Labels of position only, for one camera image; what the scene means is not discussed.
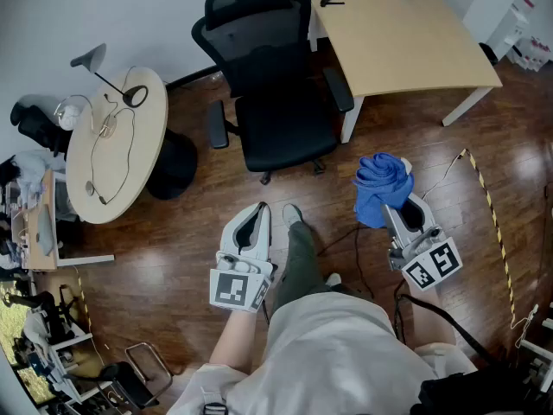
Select blue cloth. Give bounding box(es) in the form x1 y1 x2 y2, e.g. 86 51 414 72
353 152 416 229

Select black floor cable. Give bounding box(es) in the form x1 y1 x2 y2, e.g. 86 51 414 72
316 226 378 300

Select yellow black floor tape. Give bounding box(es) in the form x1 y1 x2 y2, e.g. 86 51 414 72
459 148 518 327

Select thin black lamp cable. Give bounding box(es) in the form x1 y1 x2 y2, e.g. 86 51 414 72
85 65 138 207

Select white metal rack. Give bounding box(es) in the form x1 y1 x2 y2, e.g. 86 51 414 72
512 303 553 399

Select person's right forearm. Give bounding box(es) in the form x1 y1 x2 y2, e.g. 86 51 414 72
404 281 458 350

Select rectangular wooden desk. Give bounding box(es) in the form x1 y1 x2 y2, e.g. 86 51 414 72
308 0 505 144

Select person's left forearm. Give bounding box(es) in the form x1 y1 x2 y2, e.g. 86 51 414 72
208 307 270 374

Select white floor cable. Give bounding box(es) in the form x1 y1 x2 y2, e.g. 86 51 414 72
421 153 466 201

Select black mesh office chair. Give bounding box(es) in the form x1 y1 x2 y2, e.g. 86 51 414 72
191 0 356 186

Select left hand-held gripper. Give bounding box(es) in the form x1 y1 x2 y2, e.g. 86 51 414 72
209 201 278 313

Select black round table base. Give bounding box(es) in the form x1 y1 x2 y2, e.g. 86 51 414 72
145 128 200 201

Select small wooden side desk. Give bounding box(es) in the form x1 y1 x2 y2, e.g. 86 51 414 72
16 169 116 273

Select round wooden table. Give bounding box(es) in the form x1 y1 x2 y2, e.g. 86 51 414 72
65 67 169 226

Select metal frame chair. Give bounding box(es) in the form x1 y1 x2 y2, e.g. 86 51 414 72
98 341 175 411

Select black bag strap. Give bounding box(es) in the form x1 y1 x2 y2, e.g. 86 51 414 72
396 293 492 365

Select black shoulder bag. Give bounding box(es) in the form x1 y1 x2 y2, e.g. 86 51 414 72
409 359 543 415

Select grey desk pad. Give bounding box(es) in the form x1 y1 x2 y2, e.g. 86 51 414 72
35 203 57 257

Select black desk lamp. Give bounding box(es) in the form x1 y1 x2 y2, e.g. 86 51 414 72
69 42 149 110

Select gold disc lamp base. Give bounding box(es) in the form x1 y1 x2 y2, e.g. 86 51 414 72
96 114 118 140

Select person's white shirt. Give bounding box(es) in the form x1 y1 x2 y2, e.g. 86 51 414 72
167 290 479 415

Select person's green trousers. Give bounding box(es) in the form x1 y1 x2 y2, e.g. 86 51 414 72
270 220 332 313

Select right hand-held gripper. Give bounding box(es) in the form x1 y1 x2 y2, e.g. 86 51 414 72
380 156 464 293

